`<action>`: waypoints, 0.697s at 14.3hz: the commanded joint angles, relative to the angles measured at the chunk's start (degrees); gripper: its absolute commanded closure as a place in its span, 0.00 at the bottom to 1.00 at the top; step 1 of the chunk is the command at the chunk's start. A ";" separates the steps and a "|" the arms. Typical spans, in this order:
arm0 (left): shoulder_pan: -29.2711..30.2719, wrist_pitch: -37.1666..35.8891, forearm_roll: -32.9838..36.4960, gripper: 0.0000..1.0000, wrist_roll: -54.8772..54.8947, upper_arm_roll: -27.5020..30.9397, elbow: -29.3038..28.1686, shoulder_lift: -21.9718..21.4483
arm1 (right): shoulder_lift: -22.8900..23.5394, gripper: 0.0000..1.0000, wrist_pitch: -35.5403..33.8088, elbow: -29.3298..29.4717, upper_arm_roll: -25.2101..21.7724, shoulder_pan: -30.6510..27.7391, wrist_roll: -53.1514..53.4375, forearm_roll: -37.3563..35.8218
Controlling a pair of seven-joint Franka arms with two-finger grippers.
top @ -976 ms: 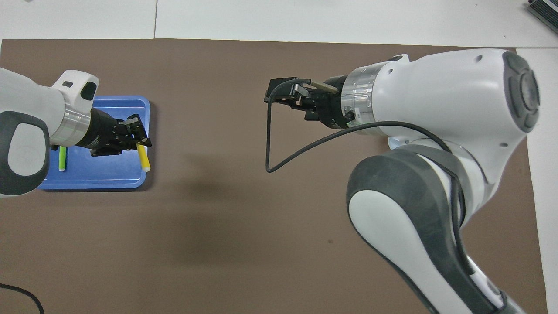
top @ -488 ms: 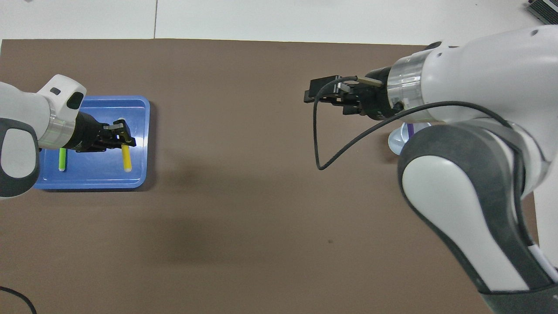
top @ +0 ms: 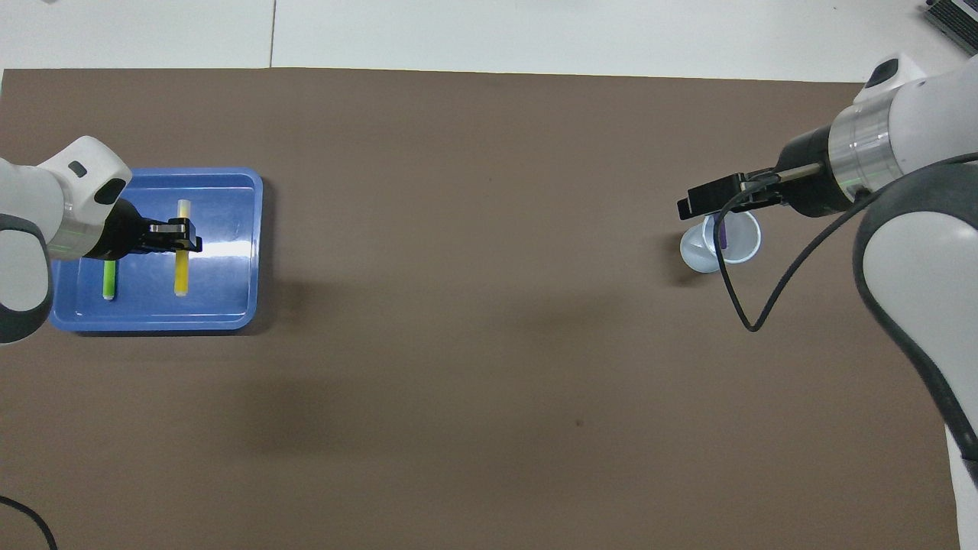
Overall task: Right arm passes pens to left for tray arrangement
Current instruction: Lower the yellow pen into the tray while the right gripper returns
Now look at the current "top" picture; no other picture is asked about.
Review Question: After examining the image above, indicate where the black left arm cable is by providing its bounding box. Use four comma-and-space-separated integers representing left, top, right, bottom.
0, 495, 59, 550

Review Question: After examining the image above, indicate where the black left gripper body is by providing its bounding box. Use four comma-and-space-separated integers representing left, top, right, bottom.
94, 197, 155, 261

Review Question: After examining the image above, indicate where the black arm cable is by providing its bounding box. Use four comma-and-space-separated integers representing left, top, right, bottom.
0, 495, 59, 550
711, 151, 978, 334

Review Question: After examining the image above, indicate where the clear plastic cup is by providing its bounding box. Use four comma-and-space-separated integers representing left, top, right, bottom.
680, 210, 763, 274

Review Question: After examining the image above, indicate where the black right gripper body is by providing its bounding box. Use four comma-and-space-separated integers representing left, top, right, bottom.
778, 125, 851, 219

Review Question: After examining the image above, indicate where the brown table mat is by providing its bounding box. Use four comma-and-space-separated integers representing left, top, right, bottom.
0, 67, 960, 550

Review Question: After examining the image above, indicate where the grey ribbed device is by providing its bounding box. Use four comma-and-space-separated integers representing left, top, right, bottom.
921, 0, 978, 36

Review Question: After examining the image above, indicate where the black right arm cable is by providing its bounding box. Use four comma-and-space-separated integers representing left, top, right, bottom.
711, 151, 978, 334

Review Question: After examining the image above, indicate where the yellow pen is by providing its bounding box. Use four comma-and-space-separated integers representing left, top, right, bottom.
174, 199, 193, 298

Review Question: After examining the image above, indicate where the blue plastic tray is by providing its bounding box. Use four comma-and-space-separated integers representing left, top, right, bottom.
46, 167, 264, 335

